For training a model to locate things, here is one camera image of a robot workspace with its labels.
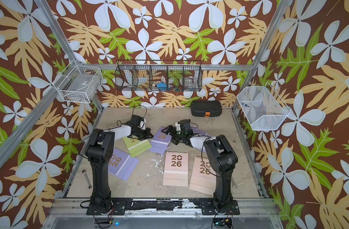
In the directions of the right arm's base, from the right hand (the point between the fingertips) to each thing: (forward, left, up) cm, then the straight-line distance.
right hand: (163, 134), depth 94 cm
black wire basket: (+34, -12, +22) cm, 42 cm away
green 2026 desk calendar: (-5, +19, -8) cm, 21 cm away
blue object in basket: (+24, +1, +21) cm, 32 cm away
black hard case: (+29, -35, -6) cm, 46 cm away
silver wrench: (-31, +41, -8) cm, 52 cm away
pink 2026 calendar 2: (-26, -25, -9) cm, 37 cm away
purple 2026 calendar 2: (-18, +26, -8) cm, 32 cm away
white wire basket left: (+22, +54, +24) cm, 63 cm away
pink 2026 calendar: (-21, -8, -8) cm, 24 cm away
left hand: (+5, +7, -8) cm, 12 cm away
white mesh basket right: (+4, -61, +18) cm, 64 cm away
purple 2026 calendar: (-2, +3, -7) cm, 7 cm away
